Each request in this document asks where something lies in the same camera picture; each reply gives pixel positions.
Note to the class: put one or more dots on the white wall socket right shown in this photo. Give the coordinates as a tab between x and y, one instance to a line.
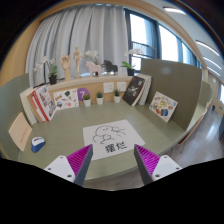
121	86

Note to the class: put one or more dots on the small potted plant left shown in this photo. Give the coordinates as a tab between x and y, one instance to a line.
87	100

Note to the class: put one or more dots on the grey curtain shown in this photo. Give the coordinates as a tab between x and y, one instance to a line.
91	27

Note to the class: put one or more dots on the white wall socket left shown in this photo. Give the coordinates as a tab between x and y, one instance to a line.
108	87

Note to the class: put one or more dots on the wooden hand model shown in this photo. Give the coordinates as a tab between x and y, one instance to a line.
65	63

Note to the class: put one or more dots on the white book stack left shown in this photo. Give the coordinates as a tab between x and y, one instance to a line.
27	107

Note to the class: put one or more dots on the black horse figure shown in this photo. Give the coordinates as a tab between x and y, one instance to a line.
109	66

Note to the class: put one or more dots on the white orchid right pot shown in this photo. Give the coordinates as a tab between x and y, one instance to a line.
128	66

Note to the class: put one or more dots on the green desk partition right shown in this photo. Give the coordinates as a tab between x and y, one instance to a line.
180	82

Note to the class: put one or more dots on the wooden mannequin figure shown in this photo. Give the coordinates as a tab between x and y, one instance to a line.
77	55

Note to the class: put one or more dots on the colourful picture card right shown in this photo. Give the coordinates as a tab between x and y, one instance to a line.
163	106

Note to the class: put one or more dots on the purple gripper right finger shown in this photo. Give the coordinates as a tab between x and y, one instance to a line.
153	167

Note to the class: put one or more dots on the white orchid pot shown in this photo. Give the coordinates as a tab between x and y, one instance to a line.
128	66
51	67

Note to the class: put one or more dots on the white wall socket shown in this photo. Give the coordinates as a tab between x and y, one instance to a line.
121	86
108	87

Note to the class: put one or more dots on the white book behind black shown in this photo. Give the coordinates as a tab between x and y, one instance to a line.
147	85

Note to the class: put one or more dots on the white orchid middle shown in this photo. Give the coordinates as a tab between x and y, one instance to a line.
92	54

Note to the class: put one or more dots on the small potted plant middle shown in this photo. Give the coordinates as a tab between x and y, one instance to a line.
99	98

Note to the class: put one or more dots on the pink horse figure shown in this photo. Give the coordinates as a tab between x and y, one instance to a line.
93	68

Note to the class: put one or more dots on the small potted plant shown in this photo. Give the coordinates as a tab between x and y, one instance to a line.
99	98
87	100
117	96

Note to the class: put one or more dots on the purple round number sign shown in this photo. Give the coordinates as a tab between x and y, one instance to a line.
82	92

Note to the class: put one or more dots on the red and white book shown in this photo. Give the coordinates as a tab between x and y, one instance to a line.
44	102

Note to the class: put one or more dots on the white orchid left pot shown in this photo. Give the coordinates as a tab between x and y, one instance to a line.
51	67

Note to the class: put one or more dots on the blue and white mouse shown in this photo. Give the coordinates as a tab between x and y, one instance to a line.
37	143

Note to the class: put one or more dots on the small potted plant right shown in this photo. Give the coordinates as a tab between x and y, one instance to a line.
117	96

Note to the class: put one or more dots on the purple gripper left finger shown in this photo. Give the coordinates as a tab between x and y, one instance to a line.
73	167

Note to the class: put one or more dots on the illustrated sticker card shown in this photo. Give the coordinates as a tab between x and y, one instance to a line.
66	99

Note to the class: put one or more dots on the white mouse pad with drawing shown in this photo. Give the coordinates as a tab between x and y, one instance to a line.
110	139

